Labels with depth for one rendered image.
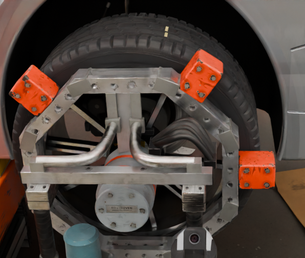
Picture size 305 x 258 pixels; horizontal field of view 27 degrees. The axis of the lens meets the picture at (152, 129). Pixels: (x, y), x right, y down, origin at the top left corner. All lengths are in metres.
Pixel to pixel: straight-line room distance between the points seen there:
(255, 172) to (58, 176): 0.49
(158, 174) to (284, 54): 0.54
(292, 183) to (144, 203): 1.73
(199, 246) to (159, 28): 0.60
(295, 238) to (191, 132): 1.46
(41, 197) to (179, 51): 0.48
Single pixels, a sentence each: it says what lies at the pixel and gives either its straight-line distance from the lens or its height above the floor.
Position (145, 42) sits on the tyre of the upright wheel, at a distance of 1.55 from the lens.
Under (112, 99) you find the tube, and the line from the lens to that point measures 1.51.
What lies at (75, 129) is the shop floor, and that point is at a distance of 3.72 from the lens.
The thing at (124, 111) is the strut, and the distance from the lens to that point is 1.53.
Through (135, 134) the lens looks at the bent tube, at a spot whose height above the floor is 1.01.
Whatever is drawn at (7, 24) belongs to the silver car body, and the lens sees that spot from 1.79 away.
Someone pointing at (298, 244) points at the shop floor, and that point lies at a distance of 2.78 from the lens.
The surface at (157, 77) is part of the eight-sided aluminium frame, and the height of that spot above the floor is 1.12.
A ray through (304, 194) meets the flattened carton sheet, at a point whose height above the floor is 0.01.
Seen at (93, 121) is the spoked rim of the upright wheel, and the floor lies 0.95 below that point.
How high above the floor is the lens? 1.71
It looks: 28 degrees down
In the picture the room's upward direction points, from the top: 3 degrees counter-clockwise
